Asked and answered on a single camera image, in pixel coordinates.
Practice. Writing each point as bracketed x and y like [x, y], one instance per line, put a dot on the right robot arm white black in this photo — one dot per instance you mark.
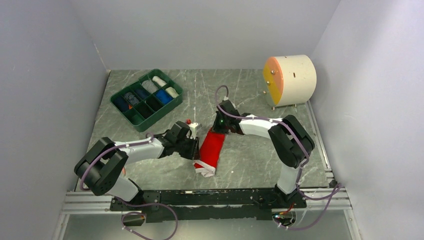
[291, 141]

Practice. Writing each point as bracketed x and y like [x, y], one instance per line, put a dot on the black rolled sock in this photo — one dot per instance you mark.
[154, 103]

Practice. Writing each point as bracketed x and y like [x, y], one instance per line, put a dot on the grey striped rolled sock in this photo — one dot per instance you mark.
[150, 86]

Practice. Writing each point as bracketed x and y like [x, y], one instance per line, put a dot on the white rolled sock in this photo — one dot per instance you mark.
[160, 82]

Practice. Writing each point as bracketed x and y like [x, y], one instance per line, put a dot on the red white underwear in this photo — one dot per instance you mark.
[209, 154]

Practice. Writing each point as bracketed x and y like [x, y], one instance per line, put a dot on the cream rolled sock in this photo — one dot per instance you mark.
[172, 92]

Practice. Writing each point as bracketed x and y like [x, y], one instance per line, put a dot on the bright blue rolled sock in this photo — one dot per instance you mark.
[163, 96]

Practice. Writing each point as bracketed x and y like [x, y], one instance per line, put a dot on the cream round cabinet orange front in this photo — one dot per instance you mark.
[288, 80]

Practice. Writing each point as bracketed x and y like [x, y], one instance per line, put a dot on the green compartment organizer tray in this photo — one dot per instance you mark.
[133, 116]

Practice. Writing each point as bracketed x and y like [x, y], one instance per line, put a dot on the navy blue rolled sock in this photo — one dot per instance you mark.
[142, 93]

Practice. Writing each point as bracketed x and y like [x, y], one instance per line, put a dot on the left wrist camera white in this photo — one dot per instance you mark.
[194, 128]

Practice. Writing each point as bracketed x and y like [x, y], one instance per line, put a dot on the dark blue rolled sock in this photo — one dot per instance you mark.
[122, 104]

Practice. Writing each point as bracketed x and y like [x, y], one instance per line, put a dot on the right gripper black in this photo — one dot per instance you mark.
[216, 127]

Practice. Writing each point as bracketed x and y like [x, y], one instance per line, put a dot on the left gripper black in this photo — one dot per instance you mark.
[194, 151]

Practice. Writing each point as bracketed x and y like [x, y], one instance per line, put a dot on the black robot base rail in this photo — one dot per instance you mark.
[232, 203]

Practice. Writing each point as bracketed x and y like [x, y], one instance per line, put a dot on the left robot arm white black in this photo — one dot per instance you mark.
[101, 169]

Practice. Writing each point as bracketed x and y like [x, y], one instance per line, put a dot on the dark striped rolled sock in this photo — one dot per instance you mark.
[131, 98]

